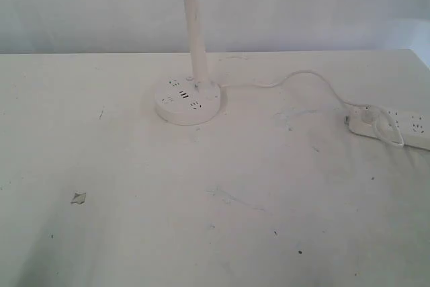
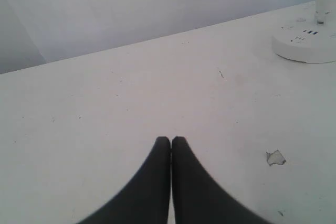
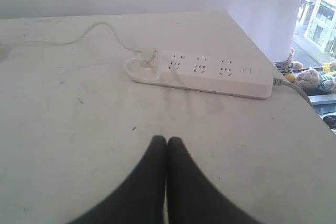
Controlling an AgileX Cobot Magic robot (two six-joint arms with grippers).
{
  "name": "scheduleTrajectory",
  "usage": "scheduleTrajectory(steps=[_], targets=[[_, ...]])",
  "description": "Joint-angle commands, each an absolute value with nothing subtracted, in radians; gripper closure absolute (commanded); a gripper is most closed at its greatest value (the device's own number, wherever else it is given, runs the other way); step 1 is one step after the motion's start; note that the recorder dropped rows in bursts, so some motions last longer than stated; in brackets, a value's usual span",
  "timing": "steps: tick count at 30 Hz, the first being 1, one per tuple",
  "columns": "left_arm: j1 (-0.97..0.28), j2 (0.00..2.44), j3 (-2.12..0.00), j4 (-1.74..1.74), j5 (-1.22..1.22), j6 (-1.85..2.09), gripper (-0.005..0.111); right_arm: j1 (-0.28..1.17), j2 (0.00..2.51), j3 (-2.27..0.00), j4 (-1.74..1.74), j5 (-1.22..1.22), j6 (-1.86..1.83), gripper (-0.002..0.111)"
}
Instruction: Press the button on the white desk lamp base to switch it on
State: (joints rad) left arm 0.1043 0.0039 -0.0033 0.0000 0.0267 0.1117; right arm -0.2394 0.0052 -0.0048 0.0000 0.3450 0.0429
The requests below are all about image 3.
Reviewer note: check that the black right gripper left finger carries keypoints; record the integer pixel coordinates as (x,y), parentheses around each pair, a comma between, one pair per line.
(140,197)

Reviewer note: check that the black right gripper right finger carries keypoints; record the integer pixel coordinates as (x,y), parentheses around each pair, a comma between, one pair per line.
(191,197)

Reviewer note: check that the white power strip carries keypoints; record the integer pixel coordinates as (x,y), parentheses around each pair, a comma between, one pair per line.
(214,74)

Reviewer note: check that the yellow plush toy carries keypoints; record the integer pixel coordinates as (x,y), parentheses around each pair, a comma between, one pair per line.
(290,77)

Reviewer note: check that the small striped teddy bear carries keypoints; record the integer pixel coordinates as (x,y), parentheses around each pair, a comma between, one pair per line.
(289,65)

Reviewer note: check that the brown teddy bear toy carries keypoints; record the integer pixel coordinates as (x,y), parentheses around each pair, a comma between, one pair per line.
(311,79)

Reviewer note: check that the white plug with cord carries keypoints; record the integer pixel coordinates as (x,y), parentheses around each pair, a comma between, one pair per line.
(149,58)

